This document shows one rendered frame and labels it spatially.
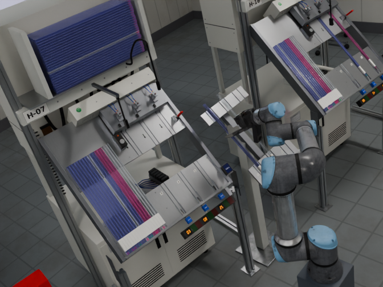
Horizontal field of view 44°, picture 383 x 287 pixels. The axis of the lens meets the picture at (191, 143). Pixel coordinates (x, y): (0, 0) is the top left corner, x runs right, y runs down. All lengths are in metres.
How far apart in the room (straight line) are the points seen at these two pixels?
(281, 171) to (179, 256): 1.34
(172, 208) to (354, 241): 1.26
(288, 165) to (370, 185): 1.79
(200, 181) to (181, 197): 0.14
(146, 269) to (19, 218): 1.58
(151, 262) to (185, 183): 0.62
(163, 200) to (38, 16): 1.05
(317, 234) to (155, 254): 1.09
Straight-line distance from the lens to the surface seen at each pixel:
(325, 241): 2.02
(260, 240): 3.02
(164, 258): 2.85
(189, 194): 2.38
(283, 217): 1.90
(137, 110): 2.41
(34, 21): 2.38
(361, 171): 3.62
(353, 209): 3.30
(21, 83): 2.40
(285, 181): 1.76
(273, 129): 2.13
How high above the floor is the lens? 2.24
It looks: 32 degrees down
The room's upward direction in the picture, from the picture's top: 14 degrees counter-clockwise
